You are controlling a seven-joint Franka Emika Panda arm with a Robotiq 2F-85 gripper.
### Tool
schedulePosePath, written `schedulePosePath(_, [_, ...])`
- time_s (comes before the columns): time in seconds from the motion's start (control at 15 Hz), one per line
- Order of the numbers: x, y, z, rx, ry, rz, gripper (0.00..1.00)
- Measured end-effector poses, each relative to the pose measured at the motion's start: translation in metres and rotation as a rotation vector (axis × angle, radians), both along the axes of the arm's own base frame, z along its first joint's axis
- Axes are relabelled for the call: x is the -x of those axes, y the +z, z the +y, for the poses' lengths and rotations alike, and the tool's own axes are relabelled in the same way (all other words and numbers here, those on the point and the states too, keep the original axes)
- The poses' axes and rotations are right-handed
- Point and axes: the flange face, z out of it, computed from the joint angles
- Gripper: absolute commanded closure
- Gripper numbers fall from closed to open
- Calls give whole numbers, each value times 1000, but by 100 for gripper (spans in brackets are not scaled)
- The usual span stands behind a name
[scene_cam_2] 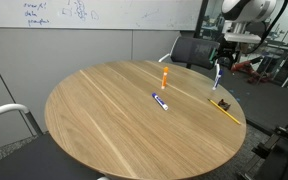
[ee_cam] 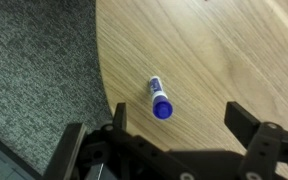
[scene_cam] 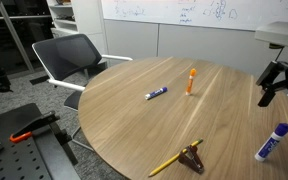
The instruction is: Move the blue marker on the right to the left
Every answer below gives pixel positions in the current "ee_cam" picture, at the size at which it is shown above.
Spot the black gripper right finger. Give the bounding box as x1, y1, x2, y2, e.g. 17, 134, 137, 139
224, 101, 288, 180

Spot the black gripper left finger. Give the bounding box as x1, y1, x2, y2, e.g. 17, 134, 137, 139
43, 102, 185, 180

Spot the large blue capped marker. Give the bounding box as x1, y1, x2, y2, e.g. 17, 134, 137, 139
148, 75, 174, 121

